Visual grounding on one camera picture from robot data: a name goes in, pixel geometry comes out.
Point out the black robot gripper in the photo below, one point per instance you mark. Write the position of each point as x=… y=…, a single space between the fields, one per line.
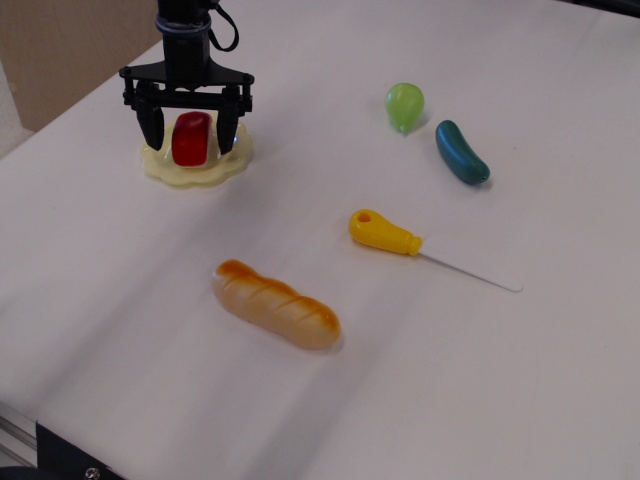
x=187 y=77

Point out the teal toy cucumber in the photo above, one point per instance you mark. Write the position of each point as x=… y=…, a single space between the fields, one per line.
x=457 y=154

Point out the yellow handled white toy knife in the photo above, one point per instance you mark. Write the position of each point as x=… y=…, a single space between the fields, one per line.
x=371 y=229

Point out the red and white toy sushi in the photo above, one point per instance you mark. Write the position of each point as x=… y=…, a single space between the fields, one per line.
x=191 y=138

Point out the toy bread loaf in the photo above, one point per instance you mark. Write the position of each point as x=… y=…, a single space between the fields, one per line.
x=275 y=306

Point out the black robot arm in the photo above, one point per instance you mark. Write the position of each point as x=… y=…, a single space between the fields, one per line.
x=191 y=19

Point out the pale yellow scalloped toy plate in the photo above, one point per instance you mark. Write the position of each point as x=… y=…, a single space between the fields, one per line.
x=160 y=165

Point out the aluminium table frame rail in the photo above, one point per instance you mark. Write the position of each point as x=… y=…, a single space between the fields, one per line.
x=18 y=440

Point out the light green toy pear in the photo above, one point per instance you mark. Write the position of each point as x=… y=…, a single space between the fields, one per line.
x=404 y=105

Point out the black table corner bracket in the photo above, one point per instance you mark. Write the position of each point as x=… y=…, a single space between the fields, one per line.
x=59 y=459

